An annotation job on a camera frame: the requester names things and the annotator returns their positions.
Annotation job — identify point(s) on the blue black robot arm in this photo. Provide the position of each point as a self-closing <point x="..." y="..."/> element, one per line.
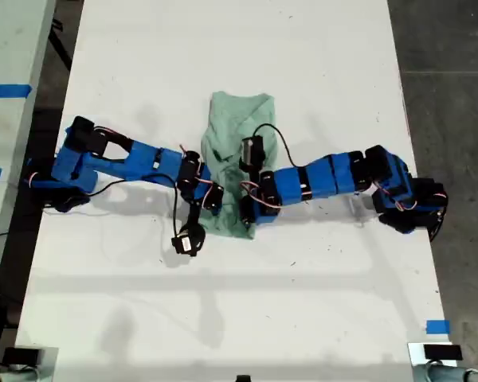
<point x="143" y="163"/>
<point x="322" y="179"/>

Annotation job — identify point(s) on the black stand leg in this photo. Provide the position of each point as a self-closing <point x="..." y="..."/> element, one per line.
<point x="61" y="44"/>

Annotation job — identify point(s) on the small black clamp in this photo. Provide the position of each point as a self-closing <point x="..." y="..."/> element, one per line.
<point x="243" y="378"/>

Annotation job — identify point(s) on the small black box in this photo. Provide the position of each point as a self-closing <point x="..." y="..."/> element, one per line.
<point x="442" y="352"/>
<point x="22" y="355"/>

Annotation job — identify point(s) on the pale green T-shirt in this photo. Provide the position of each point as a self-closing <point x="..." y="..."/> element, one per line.
<point x="227" y="115"/>

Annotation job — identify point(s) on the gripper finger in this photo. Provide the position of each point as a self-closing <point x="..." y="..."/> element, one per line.
<point x="217" y="211"/>

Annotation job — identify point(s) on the white side table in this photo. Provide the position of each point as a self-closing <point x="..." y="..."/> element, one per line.
<point x="8" y="40"/>

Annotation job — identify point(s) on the grey metal tube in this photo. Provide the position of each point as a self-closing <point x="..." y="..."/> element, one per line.
<point x="8" y="376"/>
<point x="442" y="374"/>

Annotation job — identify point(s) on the grey metal plate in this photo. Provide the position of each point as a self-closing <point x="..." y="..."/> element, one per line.
<point x="49" y="366"/>
<point x="416" y="352"/>

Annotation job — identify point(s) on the square blue tape patch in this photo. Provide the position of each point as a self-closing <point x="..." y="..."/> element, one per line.
<point x="438" y="327"/>

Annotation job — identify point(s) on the long blue tape strip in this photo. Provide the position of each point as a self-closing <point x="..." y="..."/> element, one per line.
<point x="4" y="90"/>

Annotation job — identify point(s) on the black camera box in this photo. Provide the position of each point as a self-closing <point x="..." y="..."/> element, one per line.
<point x="251" y="151"/>
<point x="182" y="243"/>

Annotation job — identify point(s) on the black camera stalk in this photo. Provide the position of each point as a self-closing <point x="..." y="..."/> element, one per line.
<point x="192" y="215"/>
<point x="255" y="175"/>

